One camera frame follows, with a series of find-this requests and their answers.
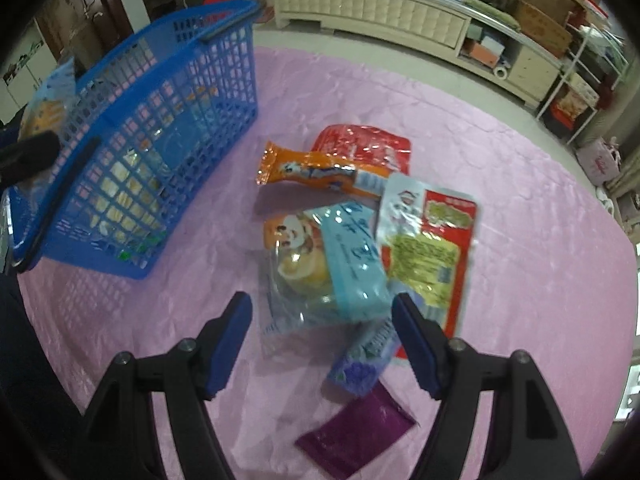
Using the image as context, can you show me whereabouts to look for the orange box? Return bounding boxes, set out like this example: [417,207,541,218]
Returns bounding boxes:
[460,40,506,69]

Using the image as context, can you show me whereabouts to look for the clear cracker packet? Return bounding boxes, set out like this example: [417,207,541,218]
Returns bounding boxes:
[91,152,170,242]

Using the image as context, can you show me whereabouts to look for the pink bag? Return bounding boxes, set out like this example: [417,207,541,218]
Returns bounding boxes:
[575,137,624,187]

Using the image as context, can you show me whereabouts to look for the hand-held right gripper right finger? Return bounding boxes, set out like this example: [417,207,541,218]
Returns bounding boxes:
[391,292,586,480]

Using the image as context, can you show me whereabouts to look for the brown cardboard box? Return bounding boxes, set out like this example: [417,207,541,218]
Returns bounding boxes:
[515,0,574,59]

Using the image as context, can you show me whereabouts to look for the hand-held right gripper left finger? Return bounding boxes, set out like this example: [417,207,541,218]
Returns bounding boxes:
[82,291,253,480]

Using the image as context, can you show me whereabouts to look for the long orange snack packet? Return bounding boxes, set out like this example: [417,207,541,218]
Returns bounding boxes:
[256,141,396,200]

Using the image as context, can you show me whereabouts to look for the cream television cabinet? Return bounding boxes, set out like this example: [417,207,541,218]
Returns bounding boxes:
[272,0,564,111]

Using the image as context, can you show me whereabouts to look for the white slippers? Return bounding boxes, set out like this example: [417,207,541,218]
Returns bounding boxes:
[597,187,619,217]

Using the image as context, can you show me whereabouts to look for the red snack packet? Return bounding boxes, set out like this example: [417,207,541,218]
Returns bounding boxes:
[312,124,414,177]

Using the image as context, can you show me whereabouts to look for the red yellow pickle packet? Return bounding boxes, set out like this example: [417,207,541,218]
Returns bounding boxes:
[375,172,480,361]

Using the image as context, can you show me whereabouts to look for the brown wooden door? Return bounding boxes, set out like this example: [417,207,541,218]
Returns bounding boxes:
[35,0,122,72]

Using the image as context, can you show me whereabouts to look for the green folded cushion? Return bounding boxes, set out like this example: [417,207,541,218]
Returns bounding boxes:
[462,0,521,29]

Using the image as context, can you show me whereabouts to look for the person's dark blue clothing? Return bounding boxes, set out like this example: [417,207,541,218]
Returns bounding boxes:
[0,260,87,480]

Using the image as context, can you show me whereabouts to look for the white metal rack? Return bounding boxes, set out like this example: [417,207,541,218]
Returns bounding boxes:
[537,25,631,147]

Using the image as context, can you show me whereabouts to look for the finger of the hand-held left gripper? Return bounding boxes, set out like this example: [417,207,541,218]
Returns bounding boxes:
[0,131,62,189]

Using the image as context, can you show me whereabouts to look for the white wall cabinet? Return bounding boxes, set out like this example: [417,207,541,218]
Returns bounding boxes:
[0,25,52,127]

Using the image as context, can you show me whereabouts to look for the blue plastic basket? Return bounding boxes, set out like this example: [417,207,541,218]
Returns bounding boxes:
[10,0,264,281]

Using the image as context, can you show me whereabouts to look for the blue purple snack packet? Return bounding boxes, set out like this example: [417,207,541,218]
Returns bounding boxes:
[327,317,402,397]

